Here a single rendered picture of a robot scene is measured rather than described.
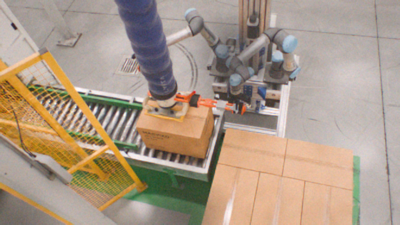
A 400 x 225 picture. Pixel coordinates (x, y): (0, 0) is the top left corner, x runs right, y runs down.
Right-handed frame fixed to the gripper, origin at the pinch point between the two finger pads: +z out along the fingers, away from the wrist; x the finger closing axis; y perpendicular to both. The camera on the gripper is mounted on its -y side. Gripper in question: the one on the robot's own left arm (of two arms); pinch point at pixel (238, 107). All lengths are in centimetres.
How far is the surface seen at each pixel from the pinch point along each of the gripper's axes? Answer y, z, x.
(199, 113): 36.6, 29.4, -5.7
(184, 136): 43, 30, 18
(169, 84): 51, -21, 5
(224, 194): 3, 70, 47
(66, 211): 90, -5, 108
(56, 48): 325, 123, -133
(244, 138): -3, 70, -13
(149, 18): 50, -85, 7
